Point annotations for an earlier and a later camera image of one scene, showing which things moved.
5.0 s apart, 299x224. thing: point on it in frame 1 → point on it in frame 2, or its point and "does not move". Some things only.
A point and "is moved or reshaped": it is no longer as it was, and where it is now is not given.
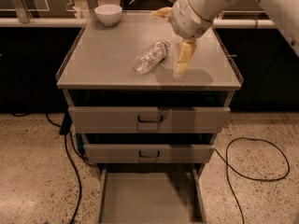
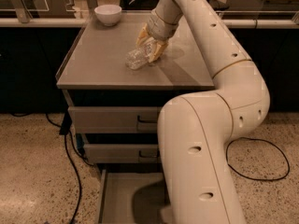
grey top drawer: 148,119 does not move
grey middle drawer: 148,153 does not move
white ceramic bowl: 108,14 does not move
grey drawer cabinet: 149,131 does not move
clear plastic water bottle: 155,54 is moved or reshaped
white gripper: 189,20 → 158,28
